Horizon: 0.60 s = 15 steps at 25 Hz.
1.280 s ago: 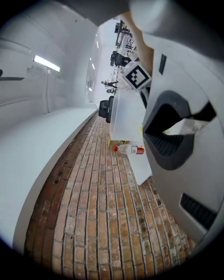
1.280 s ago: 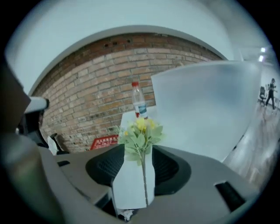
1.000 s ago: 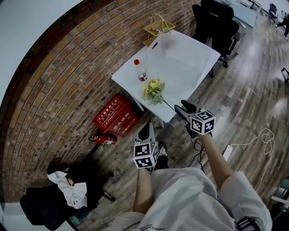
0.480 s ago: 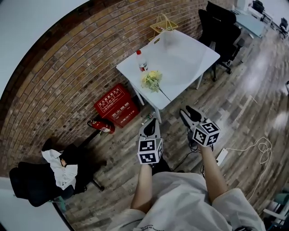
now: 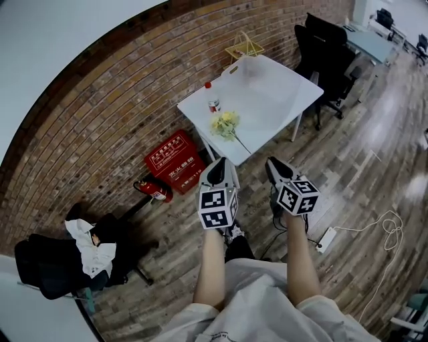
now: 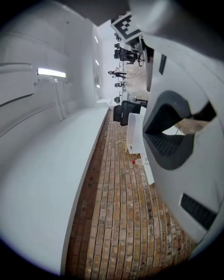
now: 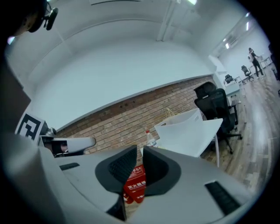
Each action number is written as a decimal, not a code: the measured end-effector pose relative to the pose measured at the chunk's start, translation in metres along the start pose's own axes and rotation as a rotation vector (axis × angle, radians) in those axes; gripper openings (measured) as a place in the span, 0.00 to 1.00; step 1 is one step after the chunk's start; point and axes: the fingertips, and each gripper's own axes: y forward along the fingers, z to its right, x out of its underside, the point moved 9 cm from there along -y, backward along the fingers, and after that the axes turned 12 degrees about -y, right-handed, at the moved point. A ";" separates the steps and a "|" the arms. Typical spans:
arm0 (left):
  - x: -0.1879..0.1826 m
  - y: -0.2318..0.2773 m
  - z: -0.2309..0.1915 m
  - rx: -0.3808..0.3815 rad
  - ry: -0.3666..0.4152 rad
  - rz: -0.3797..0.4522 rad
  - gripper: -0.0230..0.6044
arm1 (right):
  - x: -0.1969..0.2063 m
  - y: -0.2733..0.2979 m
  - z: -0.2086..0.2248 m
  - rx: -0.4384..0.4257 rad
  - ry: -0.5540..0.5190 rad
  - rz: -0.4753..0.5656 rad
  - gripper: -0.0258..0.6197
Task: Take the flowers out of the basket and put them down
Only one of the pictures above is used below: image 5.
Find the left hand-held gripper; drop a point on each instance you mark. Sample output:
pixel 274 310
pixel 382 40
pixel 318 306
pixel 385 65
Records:
pixel 215 207

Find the pale grey office desk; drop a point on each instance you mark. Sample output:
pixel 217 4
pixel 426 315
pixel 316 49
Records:
pixel 371 43

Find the clear red-capped plastic bottle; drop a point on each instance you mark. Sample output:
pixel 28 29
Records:
pixel 214 105

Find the red fire extinguisher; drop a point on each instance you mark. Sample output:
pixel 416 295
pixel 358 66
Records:
pixel 155 192

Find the red fire equipment box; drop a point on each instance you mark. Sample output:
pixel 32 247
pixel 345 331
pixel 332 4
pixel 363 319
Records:
pixel 174 163

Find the white crumpled garment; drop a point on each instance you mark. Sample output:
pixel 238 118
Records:
pixel 95 254

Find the person's left forearm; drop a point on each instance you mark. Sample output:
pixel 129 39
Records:
pixel 210 267

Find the person's light grey shirt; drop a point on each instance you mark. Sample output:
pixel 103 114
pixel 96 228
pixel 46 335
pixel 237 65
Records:
pixel 261 307

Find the small teal floor object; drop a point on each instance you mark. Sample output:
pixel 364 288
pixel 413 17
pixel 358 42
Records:
pixel 90 299

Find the person's black shoe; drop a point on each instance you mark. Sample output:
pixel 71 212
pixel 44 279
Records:
pixel 234 232

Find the person's right forearm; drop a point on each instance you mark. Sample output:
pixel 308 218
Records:
pixel 301 260

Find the yellow artificial flowers bunch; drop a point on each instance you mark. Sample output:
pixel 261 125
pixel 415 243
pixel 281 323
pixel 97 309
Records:
pixel 224 125

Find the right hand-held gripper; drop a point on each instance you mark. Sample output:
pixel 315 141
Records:
pixel 299 197

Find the white power strip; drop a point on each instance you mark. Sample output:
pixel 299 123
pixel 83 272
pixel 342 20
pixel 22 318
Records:
pixel 326 239

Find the black office chair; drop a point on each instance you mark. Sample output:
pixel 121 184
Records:
pixel 384 18
pixel 50 264
pixel 321 46

